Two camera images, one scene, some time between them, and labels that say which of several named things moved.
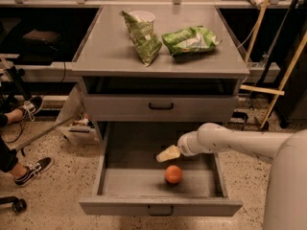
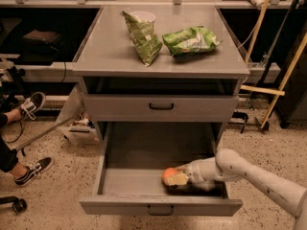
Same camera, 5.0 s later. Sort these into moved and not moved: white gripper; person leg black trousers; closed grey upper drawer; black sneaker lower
Moved: white gripper
Not moved: closed grey upper drawer; black sneaker lower; person leg black trousers
